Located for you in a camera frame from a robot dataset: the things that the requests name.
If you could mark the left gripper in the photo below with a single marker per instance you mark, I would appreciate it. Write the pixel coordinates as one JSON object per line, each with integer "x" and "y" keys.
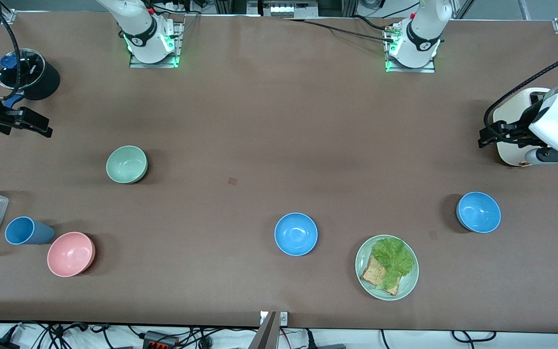
{"x": 522, "y": 127}

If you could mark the blue bowl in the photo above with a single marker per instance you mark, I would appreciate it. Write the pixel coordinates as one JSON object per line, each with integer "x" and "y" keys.
{"x": 296, "y": 234}
{"x": 478, "y": 212}

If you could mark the green bowl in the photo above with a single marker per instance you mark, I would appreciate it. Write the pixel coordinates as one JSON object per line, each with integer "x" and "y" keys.
{"x": 126, "y": 165}

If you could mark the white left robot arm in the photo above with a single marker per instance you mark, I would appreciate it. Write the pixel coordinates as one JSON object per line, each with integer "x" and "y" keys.
{"x": 419, "y": 34}

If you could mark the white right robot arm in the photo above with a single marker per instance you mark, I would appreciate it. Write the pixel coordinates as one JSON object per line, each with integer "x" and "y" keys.
{"x": 138, "y": 29}

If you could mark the pink bowl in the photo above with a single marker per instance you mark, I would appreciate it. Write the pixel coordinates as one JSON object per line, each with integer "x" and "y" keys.
{"x": 70, "y": 254}

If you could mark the white toaster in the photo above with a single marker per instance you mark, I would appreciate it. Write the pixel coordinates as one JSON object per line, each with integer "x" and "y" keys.
{"x": 511, "y": 109}

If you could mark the glass pot lid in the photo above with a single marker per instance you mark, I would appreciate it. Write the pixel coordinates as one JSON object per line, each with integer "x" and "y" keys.
{"x": 29, "y": 68}

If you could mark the blue cup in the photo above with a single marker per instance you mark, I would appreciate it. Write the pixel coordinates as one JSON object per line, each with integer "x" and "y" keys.
{"x": 22, "y": 230}

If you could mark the green lettuce leaf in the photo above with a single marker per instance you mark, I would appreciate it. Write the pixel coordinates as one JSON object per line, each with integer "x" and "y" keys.
{"x": 395, "y": 259}

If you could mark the light green plate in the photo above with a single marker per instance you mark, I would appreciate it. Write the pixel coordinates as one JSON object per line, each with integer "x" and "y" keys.
{"x": 407, "y": 283}

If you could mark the brown bread slice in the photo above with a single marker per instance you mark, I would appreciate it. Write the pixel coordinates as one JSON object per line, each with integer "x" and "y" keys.
{"x": 371, "y": 275}

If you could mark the grey electronics box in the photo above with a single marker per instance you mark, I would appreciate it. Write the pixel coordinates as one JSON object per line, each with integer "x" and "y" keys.
{"x": 284, "y": 8}

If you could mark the black orange power adapter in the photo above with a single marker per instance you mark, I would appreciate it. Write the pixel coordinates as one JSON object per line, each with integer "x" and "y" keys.
{"x": 160, "y": 340}

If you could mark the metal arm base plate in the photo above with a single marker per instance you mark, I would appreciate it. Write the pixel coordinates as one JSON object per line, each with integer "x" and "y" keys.
{"x": 429, "y": 69}
{"x": 136, "y": 64}

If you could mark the small metal bracket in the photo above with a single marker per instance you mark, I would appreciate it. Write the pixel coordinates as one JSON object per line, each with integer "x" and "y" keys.
{"x": 283, "y": 318}

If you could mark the dark metal post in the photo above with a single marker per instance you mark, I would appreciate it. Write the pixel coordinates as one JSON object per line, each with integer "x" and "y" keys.
{"x": 264, "y": 337}

